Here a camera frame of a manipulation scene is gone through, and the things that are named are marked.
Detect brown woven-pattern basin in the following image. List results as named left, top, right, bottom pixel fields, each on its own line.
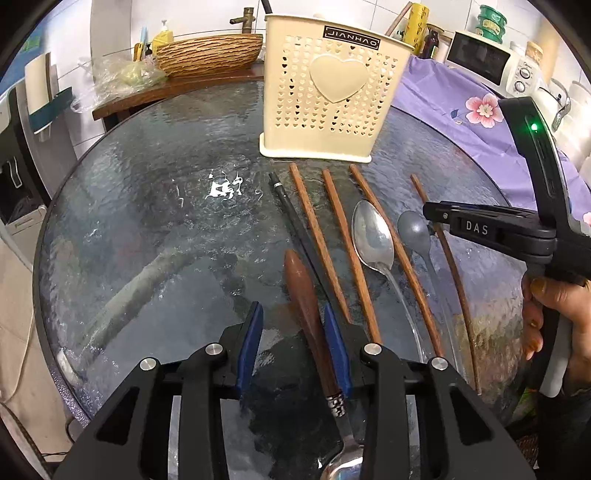
left=155, top=34, right=263, bottom=78

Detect clear plastic bag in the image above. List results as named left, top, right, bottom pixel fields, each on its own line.
left=70, top=56, right=167, bottom=114

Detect beige plastic utensil holder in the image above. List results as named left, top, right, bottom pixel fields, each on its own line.
left=259, top=14, right=413, bottom=163

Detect yellow soap bottle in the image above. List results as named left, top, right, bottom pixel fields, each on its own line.
left=151, top=20, right=174, bottom=54

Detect white microwave oven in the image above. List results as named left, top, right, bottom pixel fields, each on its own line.
left=445, top=31, right=546, bottom=98

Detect purple floral cloth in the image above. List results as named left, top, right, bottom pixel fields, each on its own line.
left=392, top=55, right=591, bottom=227

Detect person's right hand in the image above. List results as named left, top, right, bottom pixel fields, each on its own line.
left=522, top=275, right=590, bottom=395

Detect green stacked containers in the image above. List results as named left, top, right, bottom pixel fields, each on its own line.
left=475, top=5, right=507, bottom=44

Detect shiny metal spoon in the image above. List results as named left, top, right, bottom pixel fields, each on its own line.
left=351, top=200, right=427, bottom=363

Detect water dispenser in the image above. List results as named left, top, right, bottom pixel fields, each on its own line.
left=1, top=53, right=77, bottom=234

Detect wooden counter shelf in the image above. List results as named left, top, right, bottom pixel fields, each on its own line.
left=92, top=61, right=263, bottom=131

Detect grey plastic spoon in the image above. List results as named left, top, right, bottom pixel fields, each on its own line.
left=398, top=210, right=462, bottom=367

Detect wooden-handled spoon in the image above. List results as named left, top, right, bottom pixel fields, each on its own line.
left=283, top=249, right=363, bottom=479

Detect black chopstick with silver band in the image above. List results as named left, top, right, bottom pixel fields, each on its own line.
left=269, top=171, right=348, bottom=327

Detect brass faucet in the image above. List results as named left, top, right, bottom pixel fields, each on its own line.
left=229, top=7, right=256, bottom=34

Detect yellow foil roll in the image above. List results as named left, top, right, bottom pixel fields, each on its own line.
left=403, top=3, right=430, bottom=56

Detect brown wooden chopstick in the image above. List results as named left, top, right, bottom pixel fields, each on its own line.
left=322, top=169, right=383, bottom=344
left=410, top=173, right=482, bottom=395
left=349, top=164, right=445, bottom=356
left=290, top=162, right=353, bottom=324

